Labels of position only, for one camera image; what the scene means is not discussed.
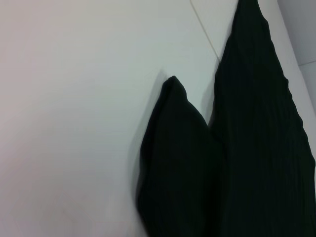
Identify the black shirt with FREE print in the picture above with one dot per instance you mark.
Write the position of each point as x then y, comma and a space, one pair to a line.
247, 135

